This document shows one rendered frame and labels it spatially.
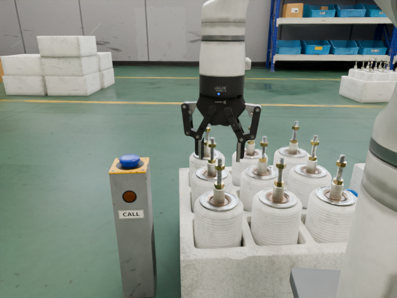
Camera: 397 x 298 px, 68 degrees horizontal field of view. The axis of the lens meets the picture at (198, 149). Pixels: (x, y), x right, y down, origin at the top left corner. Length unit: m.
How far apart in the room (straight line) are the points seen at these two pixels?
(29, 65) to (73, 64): 0.44
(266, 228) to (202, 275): 0.15
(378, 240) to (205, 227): 0.36
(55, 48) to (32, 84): 0.44
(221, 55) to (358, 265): 0.33
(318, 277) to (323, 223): 0.27
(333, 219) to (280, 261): 0.13
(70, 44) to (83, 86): 0.38
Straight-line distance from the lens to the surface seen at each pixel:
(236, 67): 0.48
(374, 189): 0.25
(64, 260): 0.90
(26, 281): 0.88
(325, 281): 0.38
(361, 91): 2.95
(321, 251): 0.62
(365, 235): 0.27
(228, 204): 0.57
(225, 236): 0.58
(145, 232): 0.64
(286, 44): 5.59
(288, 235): 0.61
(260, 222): 0.60
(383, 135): 0.24
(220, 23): 0.47
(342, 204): 0.63
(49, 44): 3.17
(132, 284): 0.73
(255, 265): 0.59
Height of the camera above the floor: 0.55
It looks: 21 degrees down
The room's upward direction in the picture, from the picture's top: straight up
